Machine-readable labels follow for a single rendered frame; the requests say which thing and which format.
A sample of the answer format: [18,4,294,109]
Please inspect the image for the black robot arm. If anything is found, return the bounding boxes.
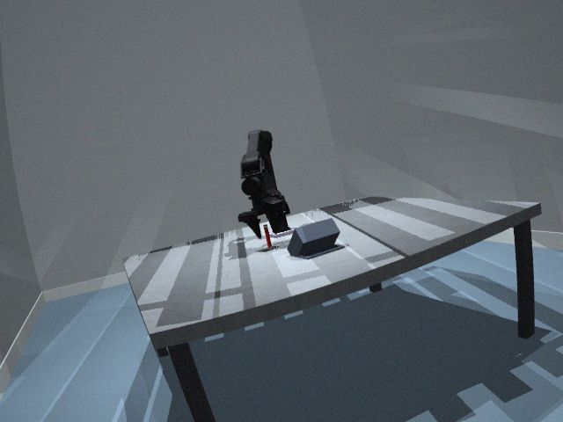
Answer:
[240,130,291,233]

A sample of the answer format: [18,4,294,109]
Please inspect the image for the dark red peg with grey band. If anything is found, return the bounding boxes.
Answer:
[263,224,272,248]

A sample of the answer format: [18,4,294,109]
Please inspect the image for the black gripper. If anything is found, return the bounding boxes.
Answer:
[238,190,287,239]

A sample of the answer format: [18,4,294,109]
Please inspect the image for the dark blue-grey square panel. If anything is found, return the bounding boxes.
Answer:
[287,218,345,259]

